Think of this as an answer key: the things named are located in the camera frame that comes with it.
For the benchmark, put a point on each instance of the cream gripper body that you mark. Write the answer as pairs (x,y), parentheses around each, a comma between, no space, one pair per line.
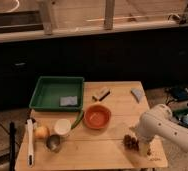
(144,149)

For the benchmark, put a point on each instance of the dark grape bunch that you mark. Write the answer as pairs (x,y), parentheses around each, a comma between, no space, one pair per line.
(130,143)

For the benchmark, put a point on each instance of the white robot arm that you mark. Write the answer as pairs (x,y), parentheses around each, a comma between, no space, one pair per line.
(156,122)

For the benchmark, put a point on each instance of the red bowl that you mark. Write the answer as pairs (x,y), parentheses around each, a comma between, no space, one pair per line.
(97,116)

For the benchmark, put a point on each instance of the green bin with items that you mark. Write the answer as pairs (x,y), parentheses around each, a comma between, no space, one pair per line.
(187,118)

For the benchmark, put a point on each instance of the grey blue triangular cloth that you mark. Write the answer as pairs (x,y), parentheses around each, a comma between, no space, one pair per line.
(138,94)

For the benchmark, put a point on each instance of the dark blue box on floor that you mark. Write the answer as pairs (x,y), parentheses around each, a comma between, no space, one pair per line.
(179,93)

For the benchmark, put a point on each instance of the wooden black block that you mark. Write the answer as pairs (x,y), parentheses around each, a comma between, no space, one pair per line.
(101,94)

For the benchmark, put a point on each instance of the green chili pepper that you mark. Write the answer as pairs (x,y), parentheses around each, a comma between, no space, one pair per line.
(78,119)

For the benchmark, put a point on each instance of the white cup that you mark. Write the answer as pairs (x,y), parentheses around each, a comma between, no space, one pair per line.
(62,127)

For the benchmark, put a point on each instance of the grey blue sponge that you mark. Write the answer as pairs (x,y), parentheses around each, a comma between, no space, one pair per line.
(68,101)

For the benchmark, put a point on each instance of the metal cup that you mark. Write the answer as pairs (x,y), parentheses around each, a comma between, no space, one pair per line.
(53,143)

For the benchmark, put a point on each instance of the green plastic tray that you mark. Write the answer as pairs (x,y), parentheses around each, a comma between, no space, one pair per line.
(51,90)

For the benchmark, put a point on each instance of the black pole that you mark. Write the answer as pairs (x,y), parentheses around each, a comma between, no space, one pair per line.
(12,147)

